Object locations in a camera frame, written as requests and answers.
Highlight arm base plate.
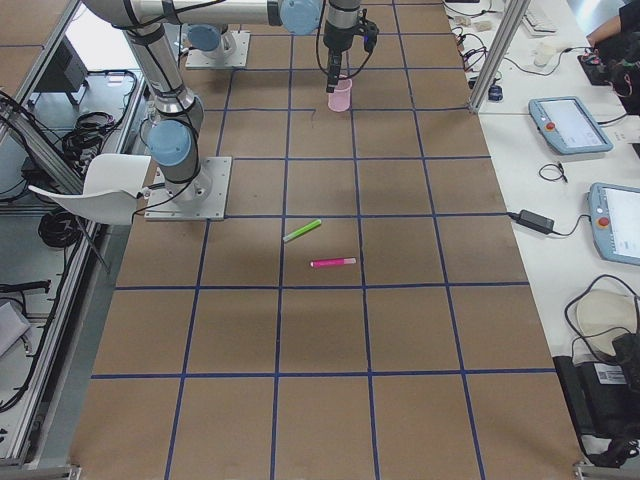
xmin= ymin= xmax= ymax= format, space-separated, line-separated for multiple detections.
xmin=186 ymin=25 xmax=250 ymax=70
xmin=143 ymin=157 xmax=232 ymax=221

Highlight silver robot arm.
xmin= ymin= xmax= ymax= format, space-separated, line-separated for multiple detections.
xmin=85 ymin=1 xmax=378 ymax=204
xmin=187 ymin=24 xmax=237 ymax=58

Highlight pink highlighter pen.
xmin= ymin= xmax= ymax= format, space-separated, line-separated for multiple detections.
xmin=310 ymin=257 xmax=357 ymax=269

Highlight teach pendant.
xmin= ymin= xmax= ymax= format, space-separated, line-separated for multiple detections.
xmin=528 ymin=96 xmax=613 ymax=155
xmin=587 ymin=182 xmax=639 ymax=265

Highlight blue usb hub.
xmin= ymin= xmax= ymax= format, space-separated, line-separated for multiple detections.
xmin=488 ymin=84 xmax=504 ymax=102

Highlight black power adapter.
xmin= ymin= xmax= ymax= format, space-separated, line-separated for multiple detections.
xmin=518 ymin=209 xmax=554 ymax=235

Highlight pink mesh cup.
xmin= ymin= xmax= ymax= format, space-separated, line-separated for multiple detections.
xmin=328 ymin=78 xmax=352 ymax=112

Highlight far teach pendant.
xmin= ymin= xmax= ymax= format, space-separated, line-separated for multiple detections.
xmin=528 ymin=96 xmax=613 ymax=155

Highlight white paper cup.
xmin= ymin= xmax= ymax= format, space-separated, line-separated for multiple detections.
xmin=533 ymin=42 xmax=557 ymax=68

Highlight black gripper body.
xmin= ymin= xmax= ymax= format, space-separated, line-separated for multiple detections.
xmin=327 ymin=49 xmax=342 ymax=75

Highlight aluminium frame post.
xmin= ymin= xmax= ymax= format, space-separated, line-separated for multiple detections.
xmin=468 ymin=0 xmax=530 ymax=114

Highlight green highlighter pen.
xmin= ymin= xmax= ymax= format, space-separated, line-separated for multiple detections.
xmin=282 ymin=219 xmax=322 ymax=243

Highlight near teach pendant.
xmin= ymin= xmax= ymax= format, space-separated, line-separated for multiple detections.
xmin=587 ymin=182 xmax=639 ymax=265

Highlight white plastic chair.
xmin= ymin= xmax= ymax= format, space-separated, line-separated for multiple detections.
xmin=29 ymin=153 xmax=151 ymax=226

